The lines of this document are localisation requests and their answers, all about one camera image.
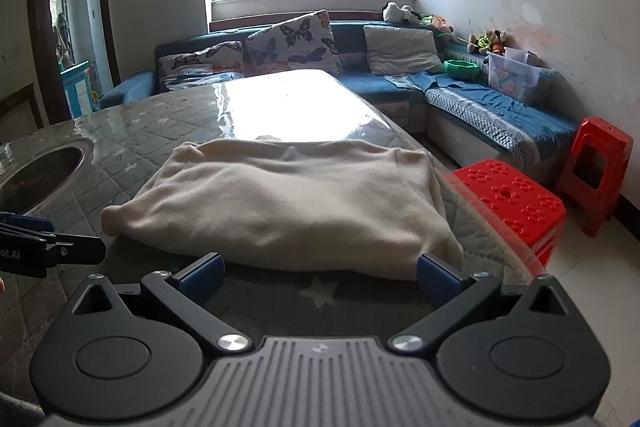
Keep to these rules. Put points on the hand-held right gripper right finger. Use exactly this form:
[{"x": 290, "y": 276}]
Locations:
[{"x": 437, "y": 279}]

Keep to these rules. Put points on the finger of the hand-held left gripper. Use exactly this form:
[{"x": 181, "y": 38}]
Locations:
[
  {"x": 75, "y": 249},
  {"x": 25, "y": 224}
]

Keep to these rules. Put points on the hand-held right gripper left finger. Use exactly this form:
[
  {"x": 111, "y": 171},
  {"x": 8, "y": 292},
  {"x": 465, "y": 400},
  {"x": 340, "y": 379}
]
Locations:
[{"x": 202, "y": 278}]

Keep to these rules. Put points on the cream long-sleeved top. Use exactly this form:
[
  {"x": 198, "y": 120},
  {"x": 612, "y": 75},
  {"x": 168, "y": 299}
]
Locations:
[{"x": 280, "y": 202}]

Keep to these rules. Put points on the hanging clothes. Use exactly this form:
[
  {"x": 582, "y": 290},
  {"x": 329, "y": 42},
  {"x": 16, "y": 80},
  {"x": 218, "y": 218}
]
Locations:
[{"x": 61, "y": 37}]

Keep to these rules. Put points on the round built-in induction cooktop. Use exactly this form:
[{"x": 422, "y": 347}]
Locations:
[{"x": 35, "y": 177}]

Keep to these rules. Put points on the red perforated plastic stool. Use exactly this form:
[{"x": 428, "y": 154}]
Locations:
[{"x": 505, "y": 197}]

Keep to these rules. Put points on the dark wooden chair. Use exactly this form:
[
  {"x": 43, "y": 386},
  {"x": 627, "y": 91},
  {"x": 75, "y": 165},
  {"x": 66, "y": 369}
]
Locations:
[{"x": 20, "y": 112}]

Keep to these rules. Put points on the light blue cabinet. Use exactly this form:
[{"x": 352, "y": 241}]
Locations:
[{"x": 77, "y": 87}]

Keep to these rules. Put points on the blue sofa cover cloth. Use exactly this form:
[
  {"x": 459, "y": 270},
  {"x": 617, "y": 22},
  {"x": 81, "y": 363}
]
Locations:
[{"x": 500, "y": 112}]

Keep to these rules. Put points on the green plastic bowl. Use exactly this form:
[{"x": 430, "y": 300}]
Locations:
[{"x": 461, "y": 68}]

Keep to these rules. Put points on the clear plastic storage box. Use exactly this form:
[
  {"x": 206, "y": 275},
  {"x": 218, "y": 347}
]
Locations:
[{"x": 515, "y": 77}]

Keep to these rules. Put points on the tall red plastic stool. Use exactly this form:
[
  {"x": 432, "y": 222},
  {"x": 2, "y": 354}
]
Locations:
[{"x": 600, "y": 132}]

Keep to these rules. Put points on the grey pillow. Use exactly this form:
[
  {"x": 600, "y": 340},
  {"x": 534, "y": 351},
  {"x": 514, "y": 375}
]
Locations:
[{"x": 402, "y": 49}]

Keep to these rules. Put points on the brown plush toy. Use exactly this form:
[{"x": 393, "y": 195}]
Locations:
[{"x": 499, "y": 38}]

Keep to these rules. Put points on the large butterfly print pillow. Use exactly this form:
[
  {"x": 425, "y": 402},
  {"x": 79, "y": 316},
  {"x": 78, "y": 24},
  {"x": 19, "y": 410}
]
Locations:
[{"x": 295, "y": 42}]

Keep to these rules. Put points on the green and pink plush toy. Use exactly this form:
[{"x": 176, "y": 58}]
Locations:
[{"x": 439, "y": 23}]

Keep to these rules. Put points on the blue corner sofa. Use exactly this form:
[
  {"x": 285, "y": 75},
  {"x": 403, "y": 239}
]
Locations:
[{"x": 350, "y": 37}]

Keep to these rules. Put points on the white and black plush toy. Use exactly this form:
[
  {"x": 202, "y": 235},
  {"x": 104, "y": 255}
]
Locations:
[{"x": 397, "y": 13}]

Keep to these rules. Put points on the brown door frame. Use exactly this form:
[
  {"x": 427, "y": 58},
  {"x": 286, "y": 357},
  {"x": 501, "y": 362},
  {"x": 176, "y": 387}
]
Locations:
[{"x": 37, "y": 32}]

